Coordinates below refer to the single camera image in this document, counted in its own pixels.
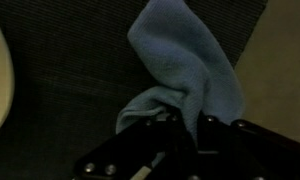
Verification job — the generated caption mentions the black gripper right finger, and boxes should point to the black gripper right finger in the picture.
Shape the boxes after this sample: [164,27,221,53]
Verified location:
[194,112,300,180]

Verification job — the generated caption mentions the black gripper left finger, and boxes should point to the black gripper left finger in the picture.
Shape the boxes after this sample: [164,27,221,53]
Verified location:
[73,105,195,180]

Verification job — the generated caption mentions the blue cloth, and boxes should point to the blue cloth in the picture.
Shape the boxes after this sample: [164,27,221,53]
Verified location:
[115,0,247,168]

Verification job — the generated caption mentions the small dark placemat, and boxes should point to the small dark placemat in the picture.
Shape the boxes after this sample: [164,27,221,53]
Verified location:
[0,0,269,180]

